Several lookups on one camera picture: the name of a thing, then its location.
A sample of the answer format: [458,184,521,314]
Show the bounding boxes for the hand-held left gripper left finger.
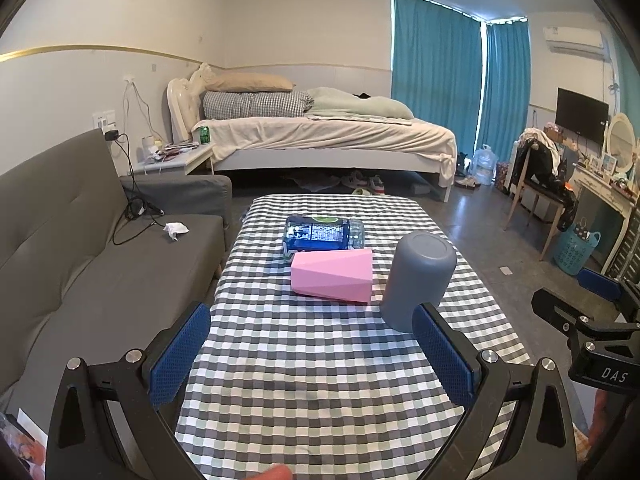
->
[45,302,213,480]

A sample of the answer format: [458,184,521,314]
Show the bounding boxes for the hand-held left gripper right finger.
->
[410,302,593,480]

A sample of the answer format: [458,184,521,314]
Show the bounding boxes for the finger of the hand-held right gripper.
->
[576,267,628,307]
[531,287,594,334]

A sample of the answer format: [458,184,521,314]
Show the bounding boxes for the pink faceted cup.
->
[291,247,374,304]

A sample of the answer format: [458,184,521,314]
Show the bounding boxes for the person's right forearm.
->
[589,387,640,480]

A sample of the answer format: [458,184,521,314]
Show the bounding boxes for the grey cup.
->
[379,231,458,333]

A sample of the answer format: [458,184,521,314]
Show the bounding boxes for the person's left hand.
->
[249,465,293,480]

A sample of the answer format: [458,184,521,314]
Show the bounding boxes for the blue laundry basket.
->
[553,217,602,276]

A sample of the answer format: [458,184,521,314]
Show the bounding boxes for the white dresser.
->
[570,159,640,277]

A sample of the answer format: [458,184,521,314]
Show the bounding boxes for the wooden chair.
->
[503,132,572,262]

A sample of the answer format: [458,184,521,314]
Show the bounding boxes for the checkered tablecloth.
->
[172,194,532,480]

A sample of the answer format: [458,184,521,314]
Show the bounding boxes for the pile of clothes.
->
[514,127,580,232]

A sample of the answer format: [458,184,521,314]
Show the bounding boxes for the grey sofa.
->
[0,128,234,413]

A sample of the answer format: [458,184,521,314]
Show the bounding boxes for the oval white mirror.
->
[602,112,637,159]

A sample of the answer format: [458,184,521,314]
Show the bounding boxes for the clear water jug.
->
[470,143,499,186]

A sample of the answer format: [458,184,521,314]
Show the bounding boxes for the black television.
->
[555,87,610,145]

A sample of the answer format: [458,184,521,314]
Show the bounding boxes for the clear plastic bottle blue label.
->
[282,215,365,260]

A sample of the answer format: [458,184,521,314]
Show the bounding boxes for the colourful printed paper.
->
[0,409,48,480]

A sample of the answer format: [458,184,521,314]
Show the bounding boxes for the pair of sneakers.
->
[340,172,387,196]

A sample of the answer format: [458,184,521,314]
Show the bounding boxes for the white bedside table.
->
[131,141,217,177]

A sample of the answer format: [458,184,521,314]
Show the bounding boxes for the narrow teal curtain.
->
[479,19,532,162]

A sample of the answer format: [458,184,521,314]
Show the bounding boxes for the white bed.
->
[167,62,458,203]

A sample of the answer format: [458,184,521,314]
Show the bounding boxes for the white air conditioner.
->
[542,25,606,54]

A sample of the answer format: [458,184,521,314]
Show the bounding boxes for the checked folded quilt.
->
[202,90,316,120]

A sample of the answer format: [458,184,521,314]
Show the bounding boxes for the pale green blanket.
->
[305,86,415,122]

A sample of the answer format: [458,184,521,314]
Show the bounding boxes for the wide teal curtain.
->
[390,0,484,162]

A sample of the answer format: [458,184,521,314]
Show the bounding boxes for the beige pillow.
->
[202,73,297,94]

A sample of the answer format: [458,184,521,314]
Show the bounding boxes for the black charger cable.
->
[102,130,166,246]

